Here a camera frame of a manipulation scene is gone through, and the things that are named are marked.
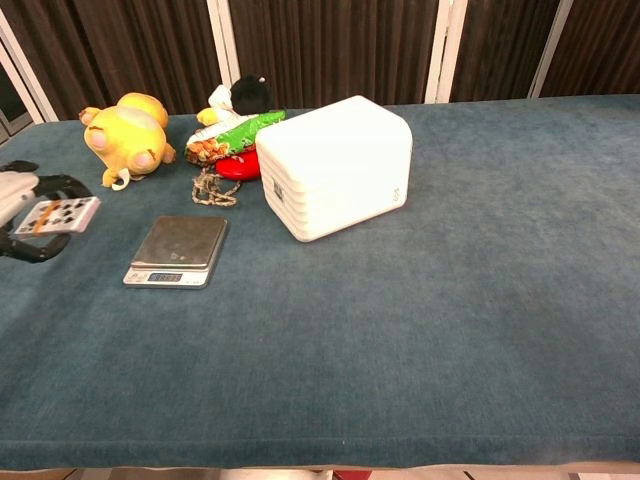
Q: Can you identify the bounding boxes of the yellow plush toy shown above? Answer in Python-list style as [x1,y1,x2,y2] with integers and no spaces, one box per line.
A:
[78,92,178,192]

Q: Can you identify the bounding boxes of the banded playing card deck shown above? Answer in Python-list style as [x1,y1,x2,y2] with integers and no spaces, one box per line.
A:
[13,196,102,237]

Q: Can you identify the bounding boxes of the green snack bag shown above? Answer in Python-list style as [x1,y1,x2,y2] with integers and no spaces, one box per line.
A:
[184,109,288,167]

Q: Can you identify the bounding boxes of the dark slatted screen panel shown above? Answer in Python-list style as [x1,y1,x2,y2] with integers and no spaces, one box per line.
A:
[424,0,569,105]
[0,0,229,124]
[206,0,469,112]
[529,0,640,99]

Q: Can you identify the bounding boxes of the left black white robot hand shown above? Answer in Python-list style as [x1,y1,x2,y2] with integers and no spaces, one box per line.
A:
[0,159,94,265]

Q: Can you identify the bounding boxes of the black white plush toy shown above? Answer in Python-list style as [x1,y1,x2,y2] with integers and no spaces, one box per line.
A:
[196,74,276,126]

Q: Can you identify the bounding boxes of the blue table cloth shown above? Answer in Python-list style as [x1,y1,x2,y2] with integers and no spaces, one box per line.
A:
[0,93,640,472]

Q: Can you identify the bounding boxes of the white ribbed plastic box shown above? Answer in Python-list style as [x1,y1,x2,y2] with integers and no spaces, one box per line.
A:
[254,94,415,244]

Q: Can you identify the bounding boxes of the braided beige rope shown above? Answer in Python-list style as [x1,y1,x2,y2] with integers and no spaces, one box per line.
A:
[191,165,243,208]

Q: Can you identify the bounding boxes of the red round disc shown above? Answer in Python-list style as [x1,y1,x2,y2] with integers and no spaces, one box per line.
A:
[214,150,262,182]

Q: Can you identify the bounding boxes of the silver digital scale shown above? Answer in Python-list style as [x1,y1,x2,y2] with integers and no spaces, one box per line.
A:
[122,215,230,292]

